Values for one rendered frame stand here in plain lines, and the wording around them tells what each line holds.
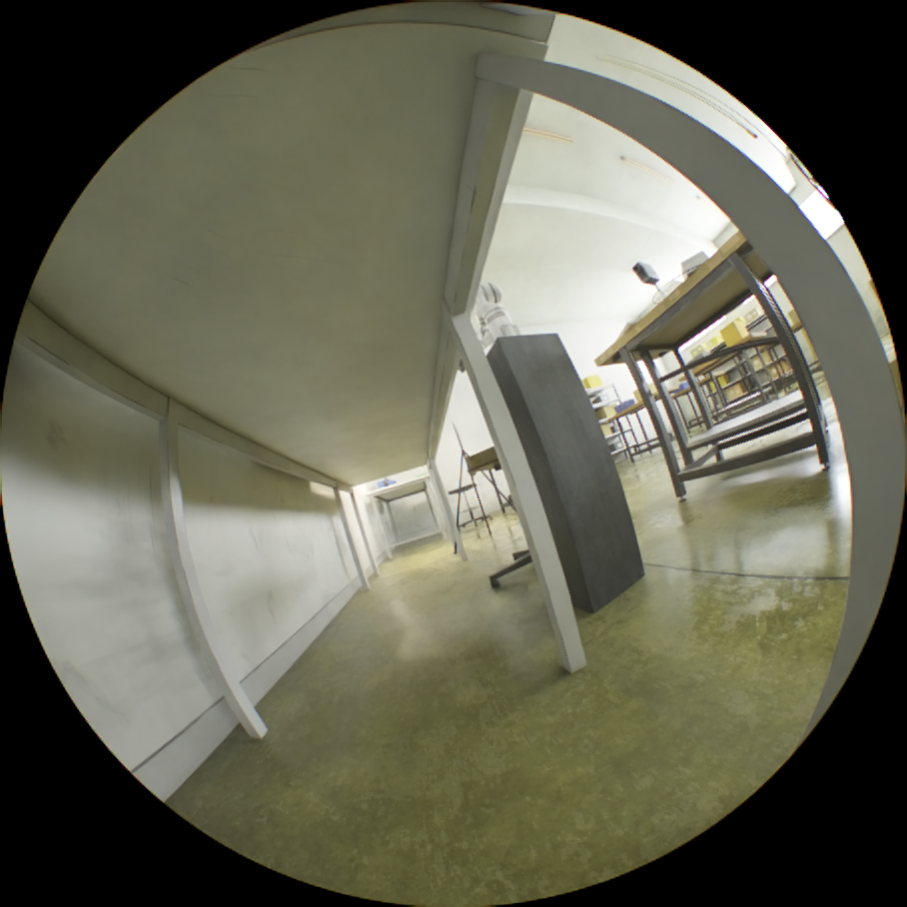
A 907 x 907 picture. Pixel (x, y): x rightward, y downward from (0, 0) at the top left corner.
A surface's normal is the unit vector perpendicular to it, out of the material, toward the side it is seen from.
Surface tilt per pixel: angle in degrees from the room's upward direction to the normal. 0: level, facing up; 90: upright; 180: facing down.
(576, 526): 90
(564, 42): 180
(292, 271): 180
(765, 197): 90
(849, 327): 90
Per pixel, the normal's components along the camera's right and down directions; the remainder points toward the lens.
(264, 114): 0.31, 0.94
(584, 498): 0.22, -0.25
